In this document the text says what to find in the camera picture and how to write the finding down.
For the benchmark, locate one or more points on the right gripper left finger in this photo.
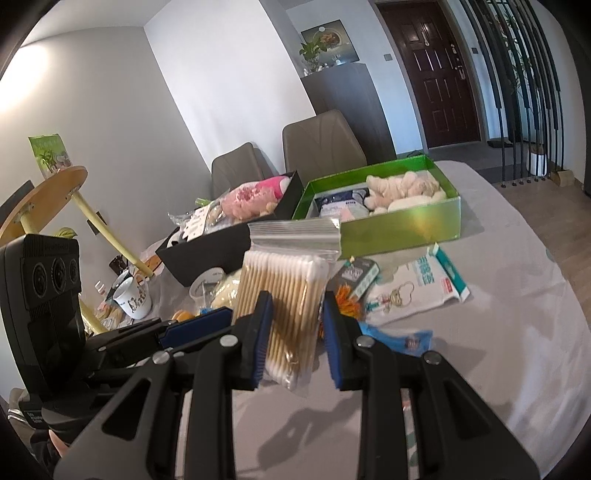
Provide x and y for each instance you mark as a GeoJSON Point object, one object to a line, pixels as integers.
{"type": "Point", "coordinates": [179, 400]}

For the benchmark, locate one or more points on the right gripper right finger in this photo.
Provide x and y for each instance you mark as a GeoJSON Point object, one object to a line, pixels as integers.
{"type": "Point", "coordinates": [458, 436]}

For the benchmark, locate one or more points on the white medical cotton swab pack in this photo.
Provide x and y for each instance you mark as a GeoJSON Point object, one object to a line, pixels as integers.
{"type": "Point", "coordinates": [421, 285]}

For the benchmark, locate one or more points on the cotton swab bag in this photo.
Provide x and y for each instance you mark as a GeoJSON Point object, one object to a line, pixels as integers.
{"type": "Point", "coordinates": [291, 260]}

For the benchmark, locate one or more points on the wooden round stand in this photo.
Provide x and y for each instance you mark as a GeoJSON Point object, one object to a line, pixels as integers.
{"type": "Point", "coordinates": [39, 206]}

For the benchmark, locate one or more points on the white printed mug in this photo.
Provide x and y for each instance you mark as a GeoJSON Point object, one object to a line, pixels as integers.
{"type": "Point", "coordinates": [133, 298]}

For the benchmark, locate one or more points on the blue tissue packet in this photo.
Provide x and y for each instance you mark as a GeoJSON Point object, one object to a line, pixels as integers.
{"type": "Point", "coordinates": [399, 342]}

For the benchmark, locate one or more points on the grey table cloth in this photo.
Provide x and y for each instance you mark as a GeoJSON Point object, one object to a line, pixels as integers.
{"type": "Point", "coordinates": [521, 340]}

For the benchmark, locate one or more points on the green leaflet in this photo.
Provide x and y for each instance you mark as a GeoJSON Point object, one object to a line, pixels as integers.
{"type": "Point", "coordinates": [50, 154]}

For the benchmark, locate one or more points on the cream sponge in bag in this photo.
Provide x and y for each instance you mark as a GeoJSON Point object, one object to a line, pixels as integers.
{"type": "Point", "coordinates": [225, 293]}

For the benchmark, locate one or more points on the white tape roll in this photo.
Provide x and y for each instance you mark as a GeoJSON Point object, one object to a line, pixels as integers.
{"type": "Point", "coordinates": [205, 281]}

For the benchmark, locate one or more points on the orange yellow koosh ball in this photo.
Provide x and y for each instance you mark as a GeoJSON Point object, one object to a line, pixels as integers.
{"type": "Point", "coordinates": [348, 304]}

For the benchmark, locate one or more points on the black cardboard box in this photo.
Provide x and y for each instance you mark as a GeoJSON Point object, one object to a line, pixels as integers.
{"type": "Point", "coordinates": [225, 248]}

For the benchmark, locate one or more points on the dark tissue pack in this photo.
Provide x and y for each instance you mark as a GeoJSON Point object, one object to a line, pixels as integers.
{"type": "Point", "coordinates": [354, 278]}

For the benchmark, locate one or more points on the pink plush toy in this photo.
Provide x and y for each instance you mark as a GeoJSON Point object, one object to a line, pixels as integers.
{"type": "Point", "coordinates": [278, 183]}

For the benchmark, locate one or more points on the pink flower plush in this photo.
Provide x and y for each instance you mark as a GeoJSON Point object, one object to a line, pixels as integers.
{"type": "Point", "coordinates": [249, 201]}

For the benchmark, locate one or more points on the far brown dining chair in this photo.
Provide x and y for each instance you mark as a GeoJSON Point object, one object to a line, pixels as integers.
{"type": "Point", "coordinates": [244, 164]}

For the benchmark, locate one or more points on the brown dining chair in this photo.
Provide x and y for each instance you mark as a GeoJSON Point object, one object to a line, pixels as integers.
{"type": "Point", "coordinates": [244, 164]}
{"type": "Point", "coordinates": [321, 146]}

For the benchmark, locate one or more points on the green cardboard box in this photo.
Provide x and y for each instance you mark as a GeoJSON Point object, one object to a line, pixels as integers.
{"type": "Point", "coordinates": [398, 230]}

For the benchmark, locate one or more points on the beige plush toy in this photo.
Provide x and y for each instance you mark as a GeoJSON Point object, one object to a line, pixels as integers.
{"type": "Point", "coordinates": [402, 192]}

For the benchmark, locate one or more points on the near brown dining chair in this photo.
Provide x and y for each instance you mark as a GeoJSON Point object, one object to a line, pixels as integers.
{"type": "Point", "coordinates": [321, 146]}

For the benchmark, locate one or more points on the potted green plant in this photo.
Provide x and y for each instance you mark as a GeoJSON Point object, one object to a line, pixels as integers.
{"type": "Point", "coordinates": [311, 52]}

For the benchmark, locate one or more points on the dark cabinet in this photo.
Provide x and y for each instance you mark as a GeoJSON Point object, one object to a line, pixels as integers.
{"type": "Point", "coordinates": [349, 89]}

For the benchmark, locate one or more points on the dark wooden door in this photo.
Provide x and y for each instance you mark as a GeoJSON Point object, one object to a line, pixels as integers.
{"type": "Point", "coordinates": [435, 68]}

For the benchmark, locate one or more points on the black slat room divider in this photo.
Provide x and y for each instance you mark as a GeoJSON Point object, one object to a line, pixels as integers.
{"type": "Point", "coordinates": [526, 91]}

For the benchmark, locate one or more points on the framed wall picture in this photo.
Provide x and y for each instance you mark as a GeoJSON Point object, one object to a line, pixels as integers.
{"type": "Point", "coordinates": [331, 44]}

